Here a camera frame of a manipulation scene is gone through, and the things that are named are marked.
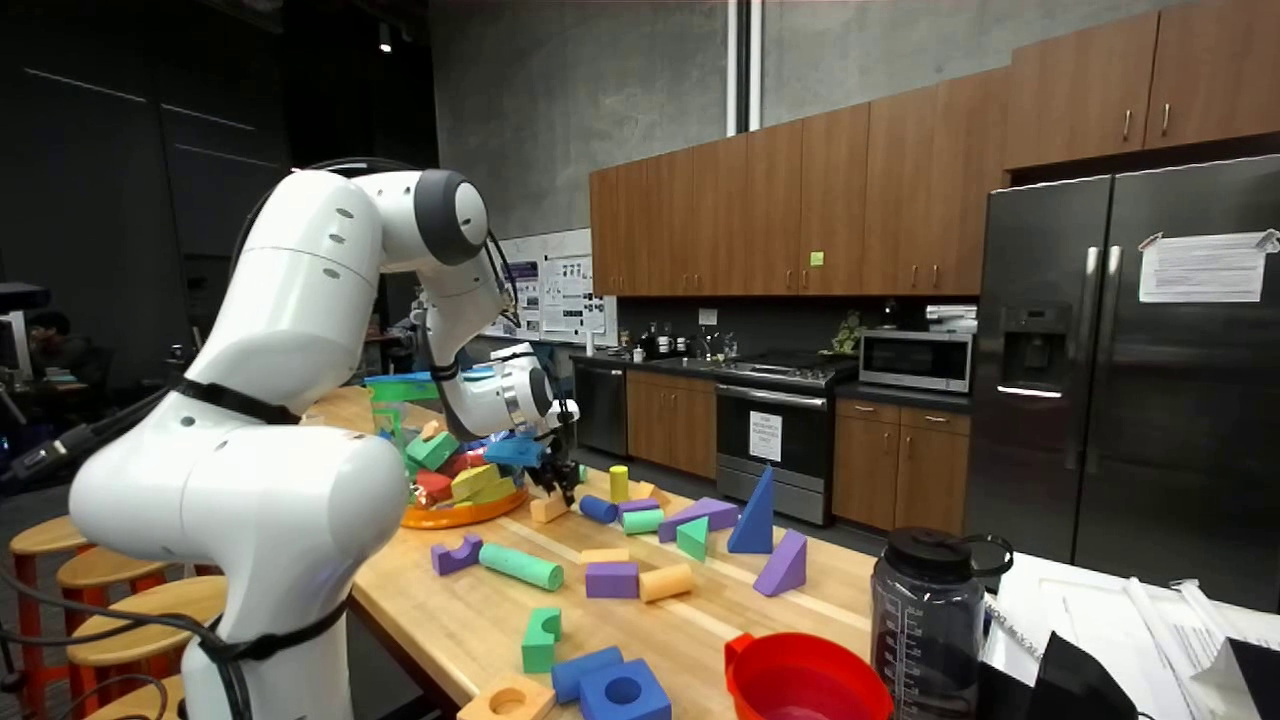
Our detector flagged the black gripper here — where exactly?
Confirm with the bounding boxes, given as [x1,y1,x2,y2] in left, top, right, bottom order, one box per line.
[535,413,589,506]

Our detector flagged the long green cylinder block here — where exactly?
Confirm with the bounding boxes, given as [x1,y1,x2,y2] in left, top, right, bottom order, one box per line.
[477,539,568,597]

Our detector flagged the purple rectangular block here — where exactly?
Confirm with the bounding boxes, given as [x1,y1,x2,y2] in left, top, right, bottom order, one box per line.
[580,560,645,605]

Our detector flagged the purple notched block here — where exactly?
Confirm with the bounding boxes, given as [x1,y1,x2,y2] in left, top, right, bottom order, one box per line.
[428,531,487,578]

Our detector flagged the large purple wedge block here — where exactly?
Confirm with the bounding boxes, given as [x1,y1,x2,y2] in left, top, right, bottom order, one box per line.
[657,495,743,546]

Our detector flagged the tan wooden block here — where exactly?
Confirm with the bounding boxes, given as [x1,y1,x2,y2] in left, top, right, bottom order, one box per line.
[634,560,698,607]

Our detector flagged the green arch block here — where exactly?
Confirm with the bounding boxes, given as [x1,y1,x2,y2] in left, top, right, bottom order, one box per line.
[514,605,568,675]

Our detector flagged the tall blue triangle block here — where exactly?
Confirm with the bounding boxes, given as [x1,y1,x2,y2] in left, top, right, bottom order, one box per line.
[725,463,778,560]

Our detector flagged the blue block with hole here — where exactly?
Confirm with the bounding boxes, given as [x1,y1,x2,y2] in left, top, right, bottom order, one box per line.
[575,655,677,720]

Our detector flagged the purple triangle block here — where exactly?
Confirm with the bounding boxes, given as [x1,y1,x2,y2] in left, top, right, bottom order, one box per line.
[752,527,810,601]

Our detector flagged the black dishwasher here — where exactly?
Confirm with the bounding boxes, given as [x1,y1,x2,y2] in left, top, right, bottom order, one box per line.
[571,357,632,460]

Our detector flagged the wooden base cabinet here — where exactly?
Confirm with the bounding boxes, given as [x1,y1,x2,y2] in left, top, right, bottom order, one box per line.
[831,392,974,535]
[624,366,720,483]

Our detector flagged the stainless steel oven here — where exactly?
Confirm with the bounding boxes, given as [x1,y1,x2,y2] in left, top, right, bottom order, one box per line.
[712,357,845,527]

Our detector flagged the red plastic bowl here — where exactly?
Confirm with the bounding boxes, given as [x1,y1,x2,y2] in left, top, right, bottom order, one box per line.
[720,629,896,720]

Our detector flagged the small green plant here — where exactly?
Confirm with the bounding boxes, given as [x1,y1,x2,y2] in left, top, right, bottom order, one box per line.
[820,311,863,358]

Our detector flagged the silver microwave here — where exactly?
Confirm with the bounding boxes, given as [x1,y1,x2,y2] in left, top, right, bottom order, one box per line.
[855,329,981,397]

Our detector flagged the dark water bottle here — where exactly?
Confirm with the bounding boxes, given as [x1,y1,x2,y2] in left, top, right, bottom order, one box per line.
[866,527,1016,720]

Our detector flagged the wooden stool red legs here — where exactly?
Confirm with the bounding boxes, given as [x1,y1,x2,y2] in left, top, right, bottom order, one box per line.
[51,539,176,605]
[78,671,192,720]
[64,570,230,675]
[9,515,97,720]

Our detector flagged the seated person dark clothes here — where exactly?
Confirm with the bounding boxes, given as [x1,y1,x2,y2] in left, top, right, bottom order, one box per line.
[24,309,109,392]

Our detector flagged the black flat device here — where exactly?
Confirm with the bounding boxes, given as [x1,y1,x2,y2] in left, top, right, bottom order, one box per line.
[974,630,1138,720]

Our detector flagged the computer monitor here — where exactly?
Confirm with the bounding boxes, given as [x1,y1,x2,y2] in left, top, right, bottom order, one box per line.
[0,309,37,389]

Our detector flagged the white paper stack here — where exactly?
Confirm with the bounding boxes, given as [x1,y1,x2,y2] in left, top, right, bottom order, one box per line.
[974,552,1280,720]

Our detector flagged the stainless steel fridge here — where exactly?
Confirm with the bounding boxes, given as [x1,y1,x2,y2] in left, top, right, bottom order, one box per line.
[968,147,1280,612]

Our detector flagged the white paper sheet on fridge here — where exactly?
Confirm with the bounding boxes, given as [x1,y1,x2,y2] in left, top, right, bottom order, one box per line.
[1137,229,1274,309]

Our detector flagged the white wall posters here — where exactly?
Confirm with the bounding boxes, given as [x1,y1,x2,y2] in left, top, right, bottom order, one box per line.
[495,229,618,350]

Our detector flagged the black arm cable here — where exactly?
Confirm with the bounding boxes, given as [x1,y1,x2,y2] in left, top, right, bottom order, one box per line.
[477,229,528,336]

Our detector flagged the long wooden wall cabinet row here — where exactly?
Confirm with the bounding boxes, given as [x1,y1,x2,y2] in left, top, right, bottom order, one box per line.
[589,62,1013,301]

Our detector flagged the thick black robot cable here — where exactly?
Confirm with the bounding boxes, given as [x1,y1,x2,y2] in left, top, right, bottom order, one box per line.
[0,379,179,492]

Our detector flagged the short wooden wall cabinet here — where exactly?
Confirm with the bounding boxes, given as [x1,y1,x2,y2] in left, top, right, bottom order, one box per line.
[1003,0,1280,176]

